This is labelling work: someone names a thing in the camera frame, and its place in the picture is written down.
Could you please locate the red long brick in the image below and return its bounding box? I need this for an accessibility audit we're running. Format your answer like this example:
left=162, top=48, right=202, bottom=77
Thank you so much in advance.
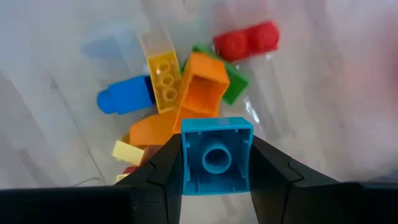
left=213, top=20, right=280, bottom=62

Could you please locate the teal square brick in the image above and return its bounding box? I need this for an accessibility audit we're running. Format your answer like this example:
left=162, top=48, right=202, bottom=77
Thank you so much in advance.
left=180, top=117, right=254, bottom=196

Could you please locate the green stepped brick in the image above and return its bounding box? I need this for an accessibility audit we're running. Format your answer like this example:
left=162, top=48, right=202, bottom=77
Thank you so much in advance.
left=180, top=45, right=249, bottom=106

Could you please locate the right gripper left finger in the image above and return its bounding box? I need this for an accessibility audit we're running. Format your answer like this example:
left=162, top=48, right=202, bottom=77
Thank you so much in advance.
left=0, top=133, right=186, bottom=224

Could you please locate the orange-yellow brick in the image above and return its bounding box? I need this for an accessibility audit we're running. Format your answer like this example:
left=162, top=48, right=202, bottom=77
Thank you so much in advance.
left=147, top=50, right=183, bottom=114

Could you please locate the blue peg block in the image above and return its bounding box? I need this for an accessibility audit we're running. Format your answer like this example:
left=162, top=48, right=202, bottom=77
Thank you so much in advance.
left=96, top=75, right=156, bottom=115

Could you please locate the yellow square brick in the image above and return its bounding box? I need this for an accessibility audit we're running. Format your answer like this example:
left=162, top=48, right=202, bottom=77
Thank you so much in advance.
left=111, top=139, right=146, bottom=167

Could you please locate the clear plastic bin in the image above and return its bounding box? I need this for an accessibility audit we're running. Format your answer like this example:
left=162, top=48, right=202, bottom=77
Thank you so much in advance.
left=0, top=0, right=398, bottom=224

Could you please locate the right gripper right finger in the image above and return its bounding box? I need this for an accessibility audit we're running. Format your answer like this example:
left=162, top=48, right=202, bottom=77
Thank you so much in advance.
left=248, top=134, right=398, bottom=224

